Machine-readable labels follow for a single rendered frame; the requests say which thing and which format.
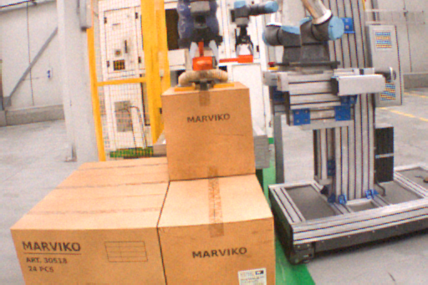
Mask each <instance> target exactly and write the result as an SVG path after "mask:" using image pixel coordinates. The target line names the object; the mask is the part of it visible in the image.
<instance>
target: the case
mask: <svg viewBox="0 0 428 285"><path fill-rule="evenodd" d="M233 83H234V87H224V88H213V86H212V85H211V84H207V87H202V88H201V87H200V85H199V84H196V86H195V90H185V91H175V92H174V88H175V87H170V88H169V89H168V90H167V91H166V92H165V93H164V94H163V95H161V96H160V100H161V108H162V117H163V125H164V134H165V143H166V158H167V167H168V171H169V175H170V181H187V180H196V179H206V178H216V177H226V176H244V175H253V174H255V171H256V166H255V155H254V143H253V131H252V108H251V95H250V88H249V87H247V86H246V85H245V84H243V83H240V82H238V81H235V82H233Z"/></svg>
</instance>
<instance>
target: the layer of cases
mask: <svg viewBox="0 0 428 285"><path fill-rule="evenodd" d="M267 202H268V201H267V199H266V198H265V196H264V194H263V192H262V189H261V186H260V185H259V183H258V181H257V177H256V176H255V174H253V175H244V176H226V177H216V178H206V179H196V180H187V181H170V175H169V171H168V167H167V158H166V156H161V157H152V158H143V159H133V160H109V161H101V162H93V161H92V162H84V163H83V164H82V165H81V166H80V167H79V168H77V170H75V171H74V172H73V174H70V175H69V176H68V177H67V179H66V180H64V181H63V182H61V184H60V185H58V186H57V187H56V188H55V189H53V190H52V191H51V193H49V194H48V195H47V196H46V197H44V198H43V199H42V200H41V201H40V202H39V203H38V204H37V205H36V206H34V207H33V208H32V210H30V211H29V212H28V213H27V214H26V215H25V216H23V217H22V218H21V219H20V220H19V221H18V222H17V223H16V224H14V225H13V226H12V227H11V228H10V231H11V235H12V239H13V244H14V246H15V250H16V254H17V258H18V262H19V266H20V269H21V271H22V274H23V280H24V282H25V284H26V285H275V277H276V276H275V256H274V253H275V247H274V226H273V219H274V217H273V214H272V212H271V211H270V209H269V206H268V204H267Z"/></svg>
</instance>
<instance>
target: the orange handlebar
mask: <svg viewBox="0 0 428 285"><path fill-rule="evenodd" d="M237 61H244V62H247V61H252V57H246V58H226V59H219V63H227V62H237ZM196 65H197V66H199V67H201V66H210V65H211V60H202V61H197V63H196Z"/></svg>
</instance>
